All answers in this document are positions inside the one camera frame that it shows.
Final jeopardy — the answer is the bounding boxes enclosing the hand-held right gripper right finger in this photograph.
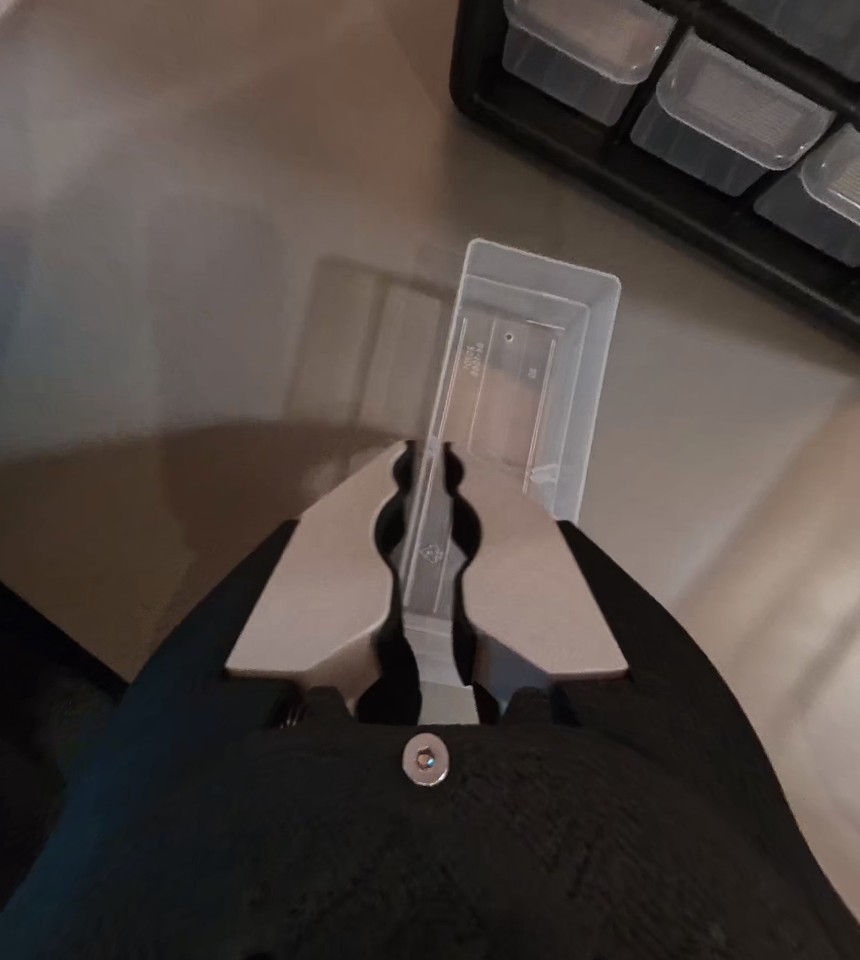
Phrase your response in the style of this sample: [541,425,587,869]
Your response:
[441,441,631,727]

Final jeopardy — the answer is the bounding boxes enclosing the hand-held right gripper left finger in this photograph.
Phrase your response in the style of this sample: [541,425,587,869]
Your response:
[224,439,422,727]

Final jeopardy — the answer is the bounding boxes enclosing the small clear plastic drawer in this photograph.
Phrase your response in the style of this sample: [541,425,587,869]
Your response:
[392,237,622,687]

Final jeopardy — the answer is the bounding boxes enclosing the black drawer cabinet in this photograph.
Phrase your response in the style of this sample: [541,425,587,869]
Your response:
[451,0,860,369]

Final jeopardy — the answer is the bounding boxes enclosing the rows of clear cabinet drawers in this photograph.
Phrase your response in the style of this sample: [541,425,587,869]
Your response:
[501,0,860,305]

